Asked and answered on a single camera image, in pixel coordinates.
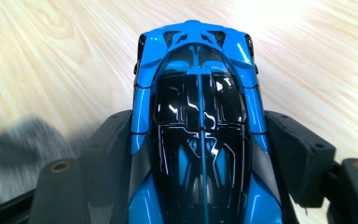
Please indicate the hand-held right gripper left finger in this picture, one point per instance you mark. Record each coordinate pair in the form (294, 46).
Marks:
(108, 161)

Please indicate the grey towel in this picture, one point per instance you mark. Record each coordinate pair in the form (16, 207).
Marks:
(21, 146)

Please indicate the blue toy car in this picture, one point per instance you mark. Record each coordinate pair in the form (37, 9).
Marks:
(195, 34)

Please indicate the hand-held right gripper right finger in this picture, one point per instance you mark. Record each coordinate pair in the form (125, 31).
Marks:
(301, 155)

